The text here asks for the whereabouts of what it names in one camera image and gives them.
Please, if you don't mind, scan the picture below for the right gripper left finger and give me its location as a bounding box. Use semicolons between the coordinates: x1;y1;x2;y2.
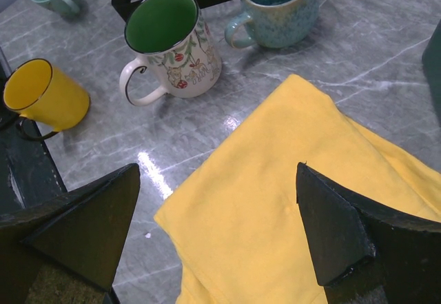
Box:
1;163;141;303

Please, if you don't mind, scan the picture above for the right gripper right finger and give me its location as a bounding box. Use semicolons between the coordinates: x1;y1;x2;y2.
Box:
296;163;440;303

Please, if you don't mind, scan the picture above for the yellow enamel mug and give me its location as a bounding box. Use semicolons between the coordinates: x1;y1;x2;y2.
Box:
3;58;90;141

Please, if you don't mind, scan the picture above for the white mug green interior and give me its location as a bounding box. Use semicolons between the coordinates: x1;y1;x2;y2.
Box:
119;0;222;106

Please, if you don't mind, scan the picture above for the yellow folded cloth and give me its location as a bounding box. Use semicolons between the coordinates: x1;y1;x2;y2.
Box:
154;74;440;303

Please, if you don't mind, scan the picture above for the green compartment tray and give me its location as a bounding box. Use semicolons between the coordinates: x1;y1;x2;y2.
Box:
422;21;441;123

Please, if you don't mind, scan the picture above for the speckled blue-green mug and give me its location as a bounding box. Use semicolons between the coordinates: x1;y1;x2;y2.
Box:
225;0;319;49

